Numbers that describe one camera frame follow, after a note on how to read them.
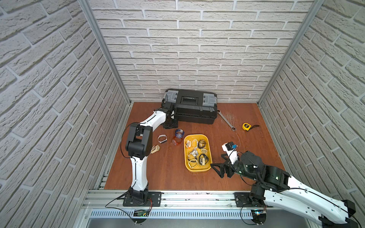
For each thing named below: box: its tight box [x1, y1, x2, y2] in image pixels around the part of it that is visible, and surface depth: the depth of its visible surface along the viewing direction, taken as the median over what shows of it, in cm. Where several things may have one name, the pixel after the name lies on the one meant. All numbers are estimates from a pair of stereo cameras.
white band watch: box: [157, 134, 168, 144], surface depth 99 cm
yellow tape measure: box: [241, 122, 252, 132], surface depth 105 cm
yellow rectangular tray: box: [183, 133, 213, 173], surface depth 90 cm
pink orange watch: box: [185, 139, 192, 149], surface depth 94 cm
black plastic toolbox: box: [163, 89, 218, 125], surface depth 99 cm
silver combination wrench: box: [217, 109, 237, 132], surface depth 109 cm
